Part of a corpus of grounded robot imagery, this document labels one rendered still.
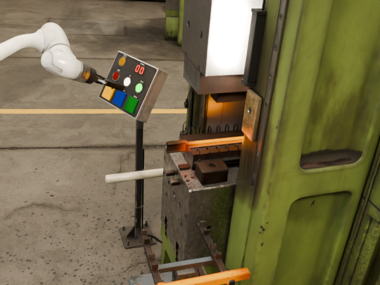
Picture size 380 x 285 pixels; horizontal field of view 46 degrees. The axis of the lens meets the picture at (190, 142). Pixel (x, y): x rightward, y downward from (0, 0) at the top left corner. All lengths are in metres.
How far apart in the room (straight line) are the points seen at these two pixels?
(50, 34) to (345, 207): 1.43
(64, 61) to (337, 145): 1.14
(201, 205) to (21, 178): 2.00
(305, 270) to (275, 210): 0.49
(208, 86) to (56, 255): 1.57
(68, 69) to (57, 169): 1.80
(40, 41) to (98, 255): 1.39
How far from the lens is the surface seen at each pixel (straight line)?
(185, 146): 1.94
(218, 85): 1.78
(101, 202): 3.26
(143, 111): 2.25
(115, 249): 2.88
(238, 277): 1.43
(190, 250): 2.01
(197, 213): 1.89
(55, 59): 1.92
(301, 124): 1.52
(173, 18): 6.95
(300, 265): 2.06
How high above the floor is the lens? 1.95
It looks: 29 degrees down
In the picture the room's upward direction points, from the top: 5 degrees clockwise
